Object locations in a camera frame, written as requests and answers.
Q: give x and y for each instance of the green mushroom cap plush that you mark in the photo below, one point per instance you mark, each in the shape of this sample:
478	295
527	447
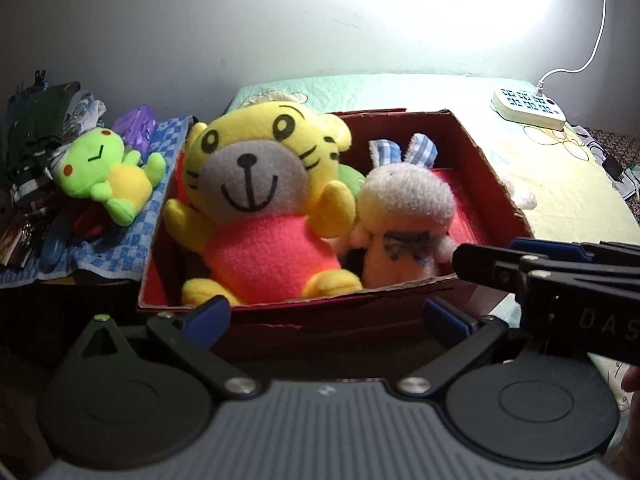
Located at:
350	177

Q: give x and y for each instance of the blue checkered cloth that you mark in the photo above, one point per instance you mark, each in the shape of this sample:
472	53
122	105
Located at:
145	220

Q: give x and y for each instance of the pile of clothes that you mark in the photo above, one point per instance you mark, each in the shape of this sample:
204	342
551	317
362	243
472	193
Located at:
35	125

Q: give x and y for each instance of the red cardboard box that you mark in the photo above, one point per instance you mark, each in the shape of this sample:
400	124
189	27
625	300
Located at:
475	175

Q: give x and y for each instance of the pastel printed baby quilt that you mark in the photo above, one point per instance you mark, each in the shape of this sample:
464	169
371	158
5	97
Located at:
565	185

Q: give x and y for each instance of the green frog plush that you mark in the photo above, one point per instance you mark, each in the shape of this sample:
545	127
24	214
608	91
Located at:
125	180

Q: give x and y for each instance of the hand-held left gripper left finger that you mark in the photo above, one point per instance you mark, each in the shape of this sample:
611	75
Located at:
207	317

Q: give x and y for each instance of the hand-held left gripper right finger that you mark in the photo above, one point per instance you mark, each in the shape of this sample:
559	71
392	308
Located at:
444	317

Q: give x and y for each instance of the white power strip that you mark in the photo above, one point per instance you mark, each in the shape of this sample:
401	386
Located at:
545	119

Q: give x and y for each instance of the person's right hand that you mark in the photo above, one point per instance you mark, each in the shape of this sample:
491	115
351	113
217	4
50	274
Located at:
634	377

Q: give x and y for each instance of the printed paper sheets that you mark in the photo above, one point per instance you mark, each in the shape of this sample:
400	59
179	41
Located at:
582	134

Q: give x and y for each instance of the purple bag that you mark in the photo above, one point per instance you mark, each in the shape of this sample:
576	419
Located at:
137	122

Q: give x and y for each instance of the black power adapter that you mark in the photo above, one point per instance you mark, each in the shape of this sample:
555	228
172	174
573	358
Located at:
614	169

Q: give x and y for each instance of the yellow tiger plush red shirt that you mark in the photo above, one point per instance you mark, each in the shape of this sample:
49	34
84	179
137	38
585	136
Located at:
260	255

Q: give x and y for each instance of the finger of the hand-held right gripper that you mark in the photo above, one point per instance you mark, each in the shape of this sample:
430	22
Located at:
487	265
555	251

